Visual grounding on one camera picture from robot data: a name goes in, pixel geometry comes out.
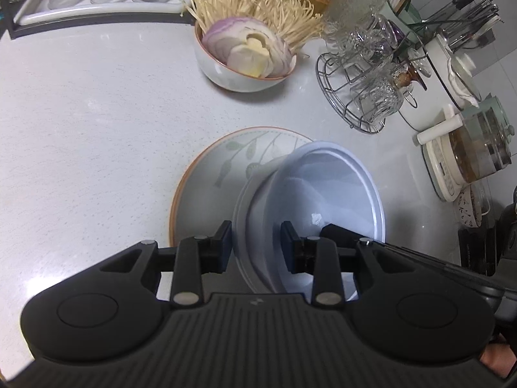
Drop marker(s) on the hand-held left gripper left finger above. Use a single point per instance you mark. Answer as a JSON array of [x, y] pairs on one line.
[[226, 246]]

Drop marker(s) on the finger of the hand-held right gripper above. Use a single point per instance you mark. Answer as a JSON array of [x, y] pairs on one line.
[[424, 264]]

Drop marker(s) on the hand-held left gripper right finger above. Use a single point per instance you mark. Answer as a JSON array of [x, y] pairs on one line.
[[287, 246]]

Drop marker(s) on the light blue plastic bowl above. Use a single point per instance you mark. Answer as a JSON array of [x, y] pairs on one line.
[[319, 186]]

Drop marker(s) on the leaf pattern ceramic plate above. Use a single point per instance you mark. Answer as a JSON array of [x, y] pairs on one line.
[[210, 169]]

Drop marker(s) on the person's right hand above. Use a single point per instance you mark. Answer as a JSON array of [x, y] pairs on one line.
[[496, 357]]

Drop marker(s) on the black countertop appliance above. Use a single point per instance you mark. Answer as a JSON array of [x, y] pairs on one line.
[[478, 250]]

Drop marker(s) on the glass electric kettle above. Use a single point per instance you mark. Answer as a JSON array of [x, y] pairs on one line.
[[476, 145]]

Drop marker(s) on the ceramic bowl with brown rim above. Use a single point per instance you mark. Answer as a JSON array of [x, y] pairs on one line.
[[230, 72]]

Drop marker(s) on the white lidded pot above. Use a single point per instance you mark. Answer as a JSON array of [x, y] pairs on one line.
[[440, 72]]

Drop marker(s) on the halved red onion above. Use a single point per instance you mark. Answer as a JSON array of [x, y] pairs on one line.
[[250, 48]]

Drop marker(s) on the cluster of clear glass cups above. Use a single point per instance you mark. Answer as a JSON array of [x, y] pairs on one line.
[[371, 60]]

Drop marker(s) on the green chopstick holder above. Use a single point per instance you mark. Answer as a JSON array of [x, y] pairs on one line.
[[408, 14]]

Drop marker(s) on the hanging kitchen utensils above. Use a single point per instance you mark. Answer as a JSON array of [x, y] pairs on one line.
[[464, 12]]

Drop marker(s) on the white drain tray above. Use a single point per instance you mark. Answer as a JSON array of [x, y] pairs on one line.
[[101, 10]]

